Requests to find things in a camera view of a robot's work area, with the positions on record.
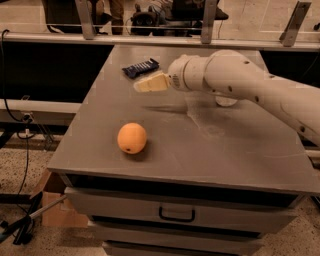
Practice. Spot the grey drawer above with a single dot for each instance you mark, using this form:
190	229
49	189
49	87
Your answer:
163	238
209	214

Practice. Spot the grey middle drawer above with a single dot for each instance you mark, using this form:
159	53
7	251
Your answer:
163	238

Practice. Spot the black drawer handle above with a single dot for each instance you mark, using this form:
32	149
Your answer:
183	215

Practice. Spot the black tripod stand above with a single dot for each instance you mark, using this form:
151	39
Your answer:
20	229

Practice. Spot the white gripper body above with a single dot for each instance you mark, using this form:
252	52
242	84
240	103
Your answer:
178	74

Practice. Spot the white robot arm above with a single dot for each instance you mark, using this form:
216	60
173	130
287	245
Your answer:
231	74

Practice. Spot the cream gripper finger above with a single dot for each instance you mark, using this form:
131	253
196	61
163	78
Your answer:
153	83

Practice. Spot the dark blue rxbar wrapper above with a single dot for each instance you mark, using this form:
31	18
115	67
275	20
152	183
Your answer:
141	68

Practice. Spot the cardboard box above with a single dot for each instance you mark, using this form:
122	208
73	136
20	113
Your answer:
63	214

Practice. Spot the orange fruit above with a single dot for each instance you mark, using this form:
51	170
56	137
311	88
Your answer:
132	138

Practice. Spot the grey top drawer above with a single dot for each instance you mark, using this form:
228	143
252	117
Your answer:
209	214

